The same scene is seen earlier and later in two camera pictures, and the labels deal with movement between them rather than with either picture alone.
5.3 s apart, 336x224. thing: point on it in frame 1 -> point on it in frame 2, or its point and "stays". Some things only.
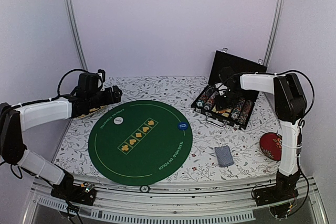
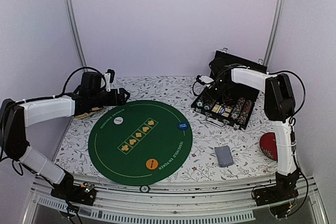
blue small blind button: [182, 126] stays
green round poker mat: [140, 142] stays
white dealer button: [118, 120] stays
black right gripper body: [229, 99] -> [221, 86]
